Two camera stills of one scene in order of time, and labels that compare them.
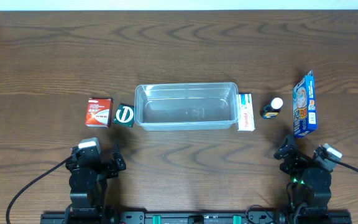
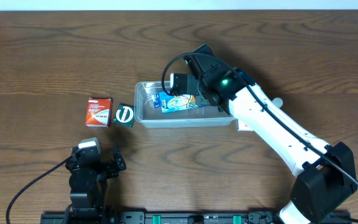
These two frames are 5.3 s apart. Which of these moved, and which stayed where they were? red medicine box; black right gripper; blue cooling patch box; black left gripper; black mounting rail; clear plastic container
Moved: black right gripper; blue cooling patch box
Stayed: black mounting rail; black left gripper; clear plastic container; red medicine box
